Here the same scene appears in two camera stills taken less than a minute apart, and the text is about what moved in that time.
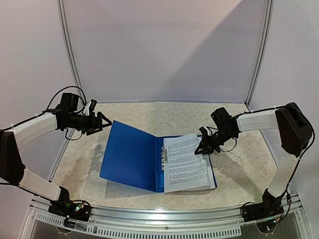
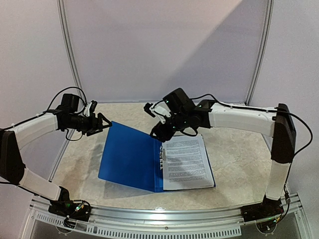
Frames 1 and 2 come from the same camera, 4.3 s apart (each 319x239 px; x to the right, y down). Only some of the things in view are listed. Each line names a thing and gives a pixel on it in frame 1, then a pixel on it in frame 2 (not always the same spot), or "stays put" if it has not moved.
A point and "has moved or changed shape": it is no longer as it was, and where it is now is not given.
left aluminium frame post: x=60 y=5 stays put
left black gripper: x=93 y=126 stays put
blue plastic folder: x=135 y=159 stays put
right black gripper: x=209 y=141 -> x=162 y=130
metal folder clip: x=163 y=157 has moved or changed shape
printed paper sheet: x=184 y=170 stays put
